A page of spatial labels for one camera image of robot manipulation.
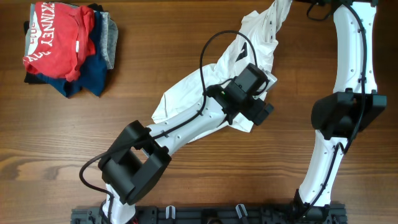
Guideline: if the left black cable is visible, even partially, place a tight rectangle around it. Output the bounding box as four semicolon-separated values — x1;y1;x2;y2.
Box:
78;30;259;224

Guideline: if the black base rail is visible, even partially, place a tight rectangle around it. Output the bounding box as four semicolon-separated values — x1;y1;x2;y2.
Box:
70;203;348;224

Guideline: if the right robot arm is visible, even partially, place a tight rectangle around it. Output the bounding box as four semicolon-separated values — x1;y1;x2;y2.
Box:
287;0;387;223

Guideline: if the navy blue garment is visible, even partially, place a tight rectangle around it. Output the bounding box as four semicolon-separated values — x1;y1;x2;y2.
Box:
34;12;108;98

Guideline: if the white t-shirt black print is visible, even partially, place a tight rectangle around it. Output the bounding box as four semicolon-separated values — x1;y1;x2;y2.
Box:
151;0;293;133

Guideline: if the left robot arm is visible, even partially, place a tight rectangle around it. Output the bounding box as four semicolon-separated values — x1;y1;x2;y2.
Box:
98;63;277;223

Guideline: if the red printed t-shirt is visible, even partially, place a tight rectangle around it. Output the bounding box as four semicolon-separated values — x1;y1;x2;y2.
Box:
23;2;96;82

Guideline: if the black garment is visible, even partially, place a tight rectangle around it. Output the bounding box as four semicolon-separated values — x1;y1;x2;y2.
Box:
24;3;104;85

